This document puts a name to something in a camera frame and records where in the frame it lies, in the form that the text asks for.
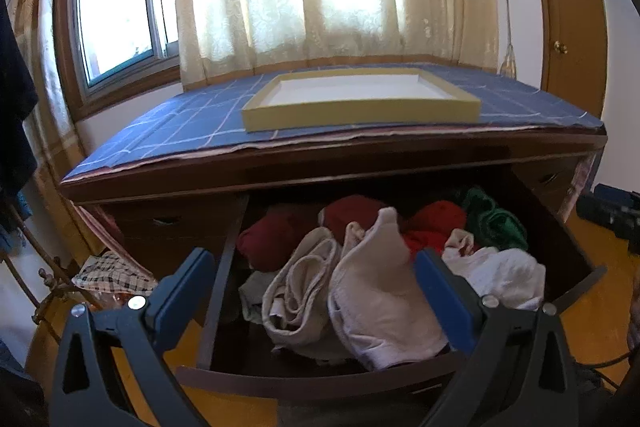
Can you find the brown coat rack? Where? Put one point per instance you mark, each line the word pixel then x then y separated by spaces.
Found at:
pixel 50 279

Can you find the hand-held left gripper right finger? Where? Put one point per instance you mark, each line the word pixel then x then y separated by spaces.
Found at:
pixel 445 302

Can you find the dark wooden desk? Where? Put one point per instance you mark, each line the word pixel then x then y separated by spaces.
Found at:
pixel 320 159

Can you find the white patterned underwear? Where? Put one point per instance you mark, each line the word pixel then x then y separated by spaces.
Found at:
pixel 505 277

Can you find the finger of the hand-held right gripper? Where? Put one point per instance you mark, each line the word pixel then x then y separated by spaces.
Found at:
pixel 612 217

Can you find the green and navy underwear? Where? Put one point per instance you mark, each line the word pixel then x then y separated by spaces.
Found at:
pixel 495 222

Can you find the brown wooden door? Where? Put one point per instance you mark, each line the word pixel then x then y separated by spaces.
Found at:
pixel 570 7

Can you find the dark hanging jacket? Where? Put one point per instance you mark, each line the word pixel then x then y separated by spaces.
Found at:
pixel 12 107

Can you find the brass door knob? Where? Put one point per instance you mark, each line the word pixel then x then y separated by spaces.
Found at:
pixel 560 48

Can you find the blue checked tablecloth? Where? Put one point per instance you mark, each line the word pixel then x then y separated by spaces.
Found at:
pixel 175 122

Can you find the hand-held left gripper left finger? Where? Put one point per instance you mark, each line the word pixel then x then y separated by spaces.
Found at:
pixel 185 287

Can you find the beige underwear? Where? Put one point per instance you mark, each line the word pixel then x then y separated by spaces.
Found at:
pixel 300 282

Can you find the gold curtain tieback tassel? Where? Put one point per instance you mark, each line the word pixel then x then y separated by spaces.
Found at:
pixel 507 62

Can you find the wood framed window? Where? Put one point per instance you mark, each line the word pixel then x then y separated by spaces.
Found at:
pixel 115 7

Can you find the bright red underwear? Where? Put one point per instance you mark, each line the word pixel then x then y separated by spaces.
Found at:
pixel 432 219

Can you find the tan shallow cardboard box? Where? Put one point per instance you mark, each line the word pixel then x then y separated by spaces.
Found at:
pixel 360 114

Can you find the teal garment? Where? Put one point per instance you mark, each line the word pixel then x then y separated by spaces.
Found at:
pixel 10 232

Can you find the checked cloth bag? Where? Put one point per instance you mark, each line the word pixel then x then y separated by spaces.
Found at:
pixel 112 274

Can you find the closed wooden desk drawer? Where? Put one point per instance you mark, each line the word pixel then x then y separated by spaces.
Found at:
pixel 150 232
pixel 547 187

